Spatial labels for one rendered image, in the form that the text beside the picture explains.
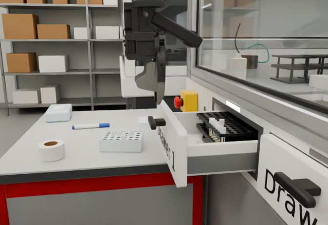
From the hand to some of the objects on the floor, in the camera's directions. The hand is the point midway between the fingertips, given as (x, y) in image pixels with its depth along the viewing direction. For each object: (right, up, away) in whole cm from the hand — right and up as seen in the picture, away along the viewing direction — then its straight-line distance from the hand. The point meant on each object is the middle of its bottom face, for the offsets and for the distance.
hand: (160, 96), depth 63 cm
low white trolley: (-20, -86, +58) cm, 106 cm away
